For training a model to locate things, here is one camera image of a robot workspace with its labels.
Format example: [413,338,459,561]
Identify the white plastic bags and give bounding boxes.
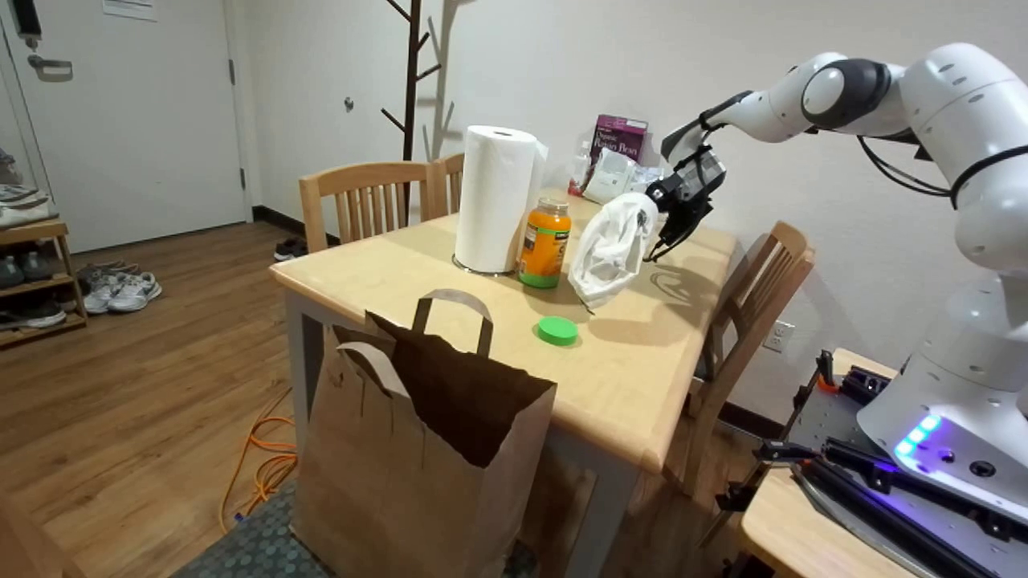
[576,144,672,211]

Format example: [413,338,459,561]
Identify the white sneaker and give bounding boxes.
[79,263,140,304]
[104,268,166,318]

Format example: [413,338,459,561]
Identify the small wooden robot table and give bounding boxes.
[740,346,1028,578]

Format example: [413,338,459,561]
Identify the grey patterned rug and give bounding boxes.
[173,481,332,578]

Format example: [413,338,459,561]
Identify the dark coat rack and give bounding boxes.
[379,0,447,222]

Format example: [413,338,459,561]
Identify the black door lock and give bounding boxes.
[8,0,45,52]

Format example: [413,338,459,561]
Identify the orange cable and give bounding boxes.
[219,412,304,530]

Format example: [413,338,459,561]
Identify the white wall outlet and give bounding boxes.
[762,318,799,356]

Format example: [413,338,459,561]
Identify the dark shoe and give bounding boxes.
[0,248,57,289]

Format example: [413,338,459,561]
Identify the wooden shoe rack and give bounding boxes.
[0,211,90,353]

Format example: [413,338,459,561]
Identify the white paper towel roll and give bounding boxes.
[452,121,552,278]

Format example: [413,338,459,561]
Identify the white door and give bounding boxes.
[0,0,250,256]

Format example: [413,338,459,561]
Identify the metal door handle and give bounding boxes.
[25,52,79,83]

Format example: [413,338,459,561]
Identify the white sneakers on rack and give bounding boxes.
[0,148,51,231]

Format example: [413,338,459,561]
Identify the green round lid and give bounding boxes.
[534,310,582,349]

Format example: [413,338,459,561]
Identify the black metal bar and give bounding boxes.
[798,470,975,578]

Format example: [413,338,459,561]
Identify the purple package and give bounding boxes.
[592,113,654,168]

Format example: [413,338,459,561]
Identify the paper sign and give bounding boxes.
[104,0,162,23]

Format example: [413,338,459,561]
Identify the grey mounting plate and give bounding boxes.
[785,371,1028,578]

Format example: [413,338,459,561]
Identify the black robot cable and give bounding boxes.
[855,130,958,201]

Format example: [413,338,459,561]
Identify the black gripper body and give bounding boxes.
[654,148,730,233]

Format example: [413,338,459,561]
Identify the light wooden chair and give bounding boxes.
[662,217,816,511]
[297,158,433,256]
[422,152,471,222]

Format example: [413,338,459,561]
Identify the orange juice jar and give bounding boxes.
[515,201,576,293]

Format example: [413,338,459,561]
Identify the brown paper bag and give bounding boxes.
[290,285,558,578]

